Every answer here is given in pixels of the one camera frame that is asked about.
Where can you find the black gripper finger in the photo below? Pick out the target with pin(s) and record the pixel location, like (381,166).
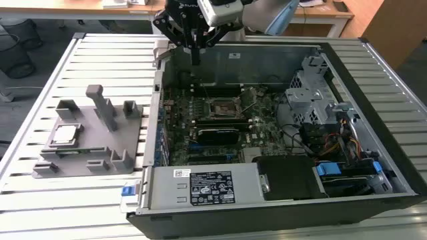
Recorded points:
(220,33)
(167,25)

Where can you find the metal locking lever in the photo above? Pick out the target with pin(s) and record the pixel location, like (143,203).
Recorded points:
(204,90)
(250,106)

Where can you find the silver CPU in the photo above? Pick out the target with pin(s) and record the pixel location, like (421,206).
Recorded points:
(66,135)

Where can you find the CPU socket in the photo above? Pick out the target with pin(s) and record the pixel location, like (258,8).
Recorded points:
(222,108)

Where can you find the white barcode sticker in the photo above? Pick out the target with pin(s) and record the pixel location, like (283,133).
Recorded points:
(182,173)
(235,55)

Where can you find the black RAM slot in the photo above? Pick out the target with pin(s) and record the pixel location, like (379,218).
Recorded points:
(223,121)
(220,95)
(223,126)
(220,89)

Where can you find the silver metal drive cage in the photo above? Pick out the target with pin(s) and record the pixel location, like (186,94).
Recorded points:
(305,96)

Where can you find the green motherboard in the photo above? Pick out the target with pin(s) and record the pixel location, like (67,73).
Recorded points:
(263,117)

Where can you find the black phone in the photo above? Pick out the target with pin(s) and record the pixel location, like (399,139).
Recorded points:
(341,6)

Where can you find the low-profile graphics card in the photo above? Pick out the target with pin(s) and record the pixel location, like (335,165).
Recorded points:
(218,137)

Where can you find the black mesh waste bin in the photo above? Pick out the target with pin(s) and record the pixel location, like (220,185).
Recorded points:
(14,60)
(23,32)

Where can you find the blue board connector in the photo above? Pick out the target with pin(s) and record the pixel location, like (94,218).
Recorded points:
(195,143)

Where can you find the silver chipset heatsink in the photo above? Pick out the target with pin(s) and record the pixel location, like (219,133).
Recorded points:
(251,155)

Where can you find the black expansion slot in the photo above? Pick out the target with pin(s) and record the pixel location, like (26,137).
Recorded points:
(207,159)

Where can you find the grey parts rack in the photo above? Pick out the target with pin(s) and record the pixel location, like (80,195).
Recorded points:
(90,140)

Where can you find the wooden cabinet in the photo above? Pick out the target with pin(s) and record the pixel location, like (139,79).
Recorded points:
(394,30)

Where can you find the grey metal stand foot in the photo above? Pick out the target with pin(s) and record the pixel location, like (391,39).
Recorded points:
(7,96)

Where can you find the green RAM stick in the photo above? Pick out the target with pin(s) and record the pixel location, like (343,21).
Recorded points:
(82,150)

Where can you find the grey power supply unit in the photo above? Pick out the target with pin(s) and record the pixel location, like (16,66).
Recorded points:
(160,180)

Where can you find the black power supply label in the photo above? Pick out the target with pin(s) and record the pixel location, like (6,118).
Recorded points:
(210,187)

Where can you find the blue disk carrier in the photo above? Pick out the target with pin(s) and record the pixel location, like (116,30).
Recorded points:
(329,170)

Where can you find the blue case release latch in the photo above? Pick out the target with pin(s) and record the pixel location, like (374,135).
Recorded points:
(127,192)

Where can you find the blue plastic latch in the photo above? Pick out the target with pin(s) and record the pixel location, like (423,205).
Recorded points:
(377,167)

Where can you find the black disk bay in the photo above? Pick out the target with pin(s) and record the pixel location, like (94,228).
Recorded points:
(347,186)

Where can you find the black PC case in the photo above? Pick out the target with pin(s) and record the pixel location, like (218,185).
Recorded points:
(234,222)

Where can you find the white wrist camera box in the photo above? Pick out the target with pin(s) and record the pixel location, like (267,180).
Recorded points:
(220,12)

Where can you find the wooden desk white frame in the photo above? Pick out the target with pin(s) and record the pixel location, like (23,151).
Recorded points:
(67,8)
(327,13)

